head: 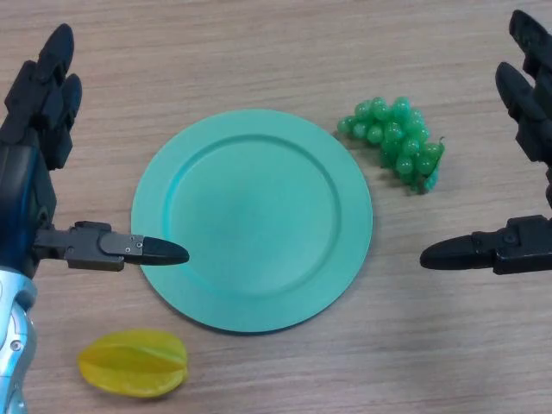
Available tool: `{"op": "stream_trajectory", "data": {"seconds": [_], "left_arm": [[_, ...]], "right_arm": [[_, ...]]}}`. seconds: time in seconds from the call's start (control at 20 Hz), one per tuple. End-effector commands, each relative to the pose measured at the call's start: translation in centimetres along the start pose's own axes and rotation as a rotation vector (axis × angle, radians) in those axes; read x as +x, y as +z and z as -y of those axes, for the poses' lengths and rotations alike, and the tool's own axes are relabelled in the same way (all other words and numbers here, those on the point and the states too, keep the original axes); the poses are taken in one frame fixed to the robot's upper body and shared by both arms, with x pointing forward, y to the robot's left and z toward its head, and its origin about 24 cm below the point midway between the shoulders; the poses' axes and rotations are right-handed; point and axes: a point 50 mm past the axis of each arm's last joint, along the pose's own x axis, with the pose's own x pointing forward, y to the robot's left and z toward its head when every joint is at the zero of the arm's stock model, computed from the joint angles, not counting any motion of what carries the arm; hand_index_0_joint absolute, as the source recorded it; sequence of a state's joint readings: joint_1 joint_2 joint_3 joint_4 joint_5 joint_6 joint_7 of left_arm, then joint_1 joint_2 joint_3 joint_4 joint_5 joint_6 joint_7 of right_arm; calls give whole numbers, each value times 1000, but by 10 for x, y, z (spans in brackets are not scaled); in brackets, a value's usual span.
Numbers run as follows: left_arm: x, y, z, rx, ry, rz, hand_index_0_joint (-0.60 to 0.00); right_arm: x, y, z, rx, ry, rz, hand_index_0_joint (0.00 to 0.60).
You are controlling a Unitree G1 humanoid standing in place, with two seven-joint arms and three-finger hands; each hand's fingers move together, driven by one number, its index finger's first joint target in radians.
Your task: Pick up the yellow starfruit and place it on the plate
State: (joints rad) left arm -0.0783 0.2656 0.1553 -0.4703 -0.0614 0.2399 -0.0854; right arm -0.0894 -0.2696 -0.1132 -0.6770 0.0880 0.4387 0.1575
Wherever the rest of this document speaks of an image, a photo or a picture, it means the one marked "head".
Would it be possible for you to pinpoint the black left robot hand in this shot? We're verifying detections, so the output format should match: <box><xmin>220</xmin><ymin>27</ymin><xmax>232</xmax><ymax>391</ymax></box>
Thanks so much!
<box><xmin>0</xmin><ymin>23</ymin><xmax>191</xmax><ymax>280</ymax></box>

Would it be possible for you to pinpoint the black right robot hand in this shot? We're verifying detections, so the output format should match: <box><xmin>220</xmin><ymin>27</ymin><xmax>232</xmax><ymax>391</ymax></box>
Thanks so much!
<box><xmin>419</xmin><ymin>9</ymin><xmax>552</xmax><ymax>276</ymax></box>

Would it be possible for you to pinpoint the yellow starfruit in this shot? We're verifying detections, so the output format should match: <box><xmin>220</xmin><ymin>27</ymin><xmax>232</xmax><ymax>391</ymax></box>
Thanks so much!
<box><xmin>76</xmin><ymin>328</ymin><xmax>191</xmax><ymax>399</ymax></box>

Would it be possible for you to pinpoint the green round plate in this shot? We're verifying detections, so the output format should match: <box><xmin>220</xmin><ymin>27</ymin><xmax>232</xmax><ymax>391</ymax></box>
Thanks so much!
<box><xmin>130</xmin><ymin>109</ymin><xmax>373</xmax><ymax>335</ymax></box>

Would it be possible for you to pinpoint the green grape bunch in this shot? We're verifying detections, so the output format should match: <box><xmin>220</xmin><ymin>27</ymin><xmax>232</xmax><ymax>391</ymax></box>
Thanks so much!
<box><xmin>336</xmin><ymin>95</ymin><xmax>446</xmax><ymax>197</ymax></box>

